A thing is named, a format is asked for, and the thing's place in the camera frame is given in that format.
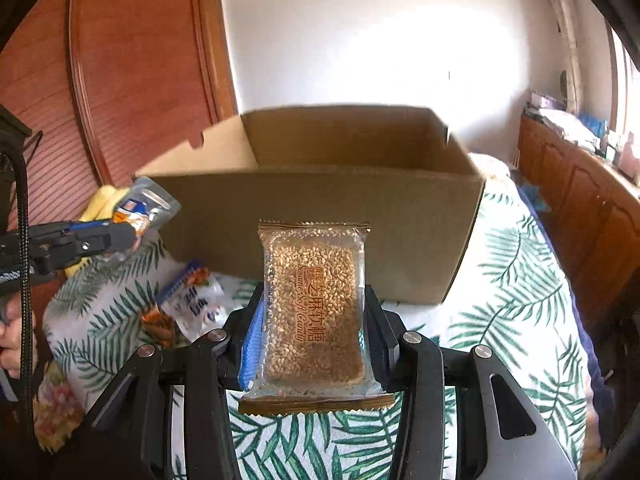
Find black braided cable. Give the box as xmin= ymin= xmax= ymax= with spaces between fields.
xmin=0 ymin=135 xmax=42 ymax=461

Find wooden framed window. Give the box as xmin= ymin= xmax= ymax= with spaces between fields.
xmin=607 ymin=20 xmax=640 ymax=136

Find orange brown snack packet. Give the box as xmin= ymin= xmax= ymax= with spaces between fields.
xmin=141 ymin=310 xmax=177 ymax=349

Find floral blanket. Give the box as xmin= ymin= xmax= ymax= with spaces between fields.
xmin=32 ymin=152 xmax=608 ymax=480

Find teal cloth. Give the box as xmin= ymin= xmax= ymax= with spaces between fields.
xmin=517 ymin=182 xmax=551 ymax=213

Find clear sesame candy packet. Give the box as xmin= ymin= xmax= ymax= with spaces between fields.
xmin=238 ymin=219 xmax=396 ymax=416

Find person's left hand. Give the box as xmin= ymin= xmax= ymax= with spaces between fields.
xmin=0 ymin=295 xmax=38 ymax=382

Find blue packets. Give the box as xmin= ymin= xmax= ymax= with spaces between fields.
xmin=580 ymin=115 xmax=608 ymax=137

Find wooden slatted wardrobe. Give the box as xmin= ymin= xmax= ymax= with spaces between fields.
xmin=0 ymin=0 xmax=238 ymax=241

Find white snack packet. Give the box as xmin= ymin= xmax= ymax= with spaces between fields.
xmin=155 ymin=259 xmax=226 ymax=346

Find silver orange snack packet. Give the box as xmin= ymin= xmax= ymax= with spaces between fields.
xmin=111 ymin=176 xmax=182 ymax=261

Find brown cardboard box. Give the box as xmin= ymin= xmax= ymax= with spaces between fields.
xmin=132 ymin=105 xmax=486 ymax=306

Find folded patterned cloth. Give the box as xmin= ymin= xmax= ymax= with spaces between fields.
xmin=537 ymin=109 xmax=601 ymax=143

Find beige patterned curtain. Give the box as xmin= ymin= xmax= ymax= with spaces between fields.
xmin=547 ymin=0 xmax=586 ymax=113

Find yellow plush toy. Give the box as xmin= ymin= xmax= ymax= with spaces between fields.
xmin=65 ymin=185 xmax=132 ymax=278

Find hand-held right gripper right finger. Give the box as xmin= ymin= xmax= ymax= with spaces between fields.
xmin=365 ymin=286 xmax=576 ymax=480

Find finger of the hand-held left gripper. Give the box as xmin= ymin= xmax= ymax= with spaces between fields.
xmin=47 ymin=222 xmax=139 ymax=273
xmin=25 ymin=219 xmax=112 ymax=247

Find pink bottle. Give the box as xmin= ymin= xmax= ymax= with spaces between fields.
xmin=620 ymin=132 xmax=640 ymax=176

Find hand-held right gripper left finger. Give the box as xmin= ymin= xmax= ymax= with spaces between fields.
xmin=60 ymin=285 xmax=266 ymax=480

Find pink box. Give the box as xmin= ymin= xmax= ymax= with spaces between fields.
xmin=530 ymin=91 xmax=568 ymax=111

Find long wooden cabinet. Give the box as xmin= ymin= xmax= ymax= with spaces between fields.
xmin=515 ymin=112 xmax=640 ymax=321

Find leaf print cloth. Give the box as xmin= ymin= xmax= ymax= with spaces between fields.
xmin=42 ymin=195 xmax=591 ymax=480

